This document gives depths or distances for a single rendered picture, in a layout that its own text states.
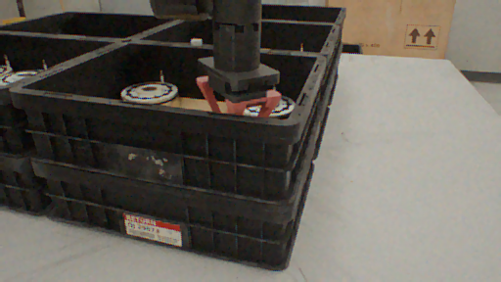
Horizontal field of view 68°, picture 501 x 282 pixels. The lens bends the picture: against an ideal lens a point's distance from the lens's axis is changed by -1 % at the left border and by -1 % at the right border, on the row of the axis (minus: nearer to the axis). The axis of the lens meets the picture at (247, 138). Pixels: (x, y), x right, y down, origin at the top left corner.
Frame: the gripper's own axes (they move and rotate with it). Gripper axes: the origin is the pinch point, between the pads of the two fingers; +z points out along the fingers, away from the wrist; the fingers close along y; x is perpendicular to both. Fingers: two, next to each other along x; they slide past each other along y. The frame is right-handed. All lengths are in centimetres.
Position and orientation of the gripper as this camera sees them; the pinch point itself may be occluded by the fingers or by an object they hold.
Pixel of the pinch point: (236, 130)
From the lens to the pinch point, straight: 50.8
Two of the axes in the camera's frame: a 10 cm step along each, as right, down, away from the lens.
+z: -0.2, 8.9, 4.6
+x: 8.6, -2.2, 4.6
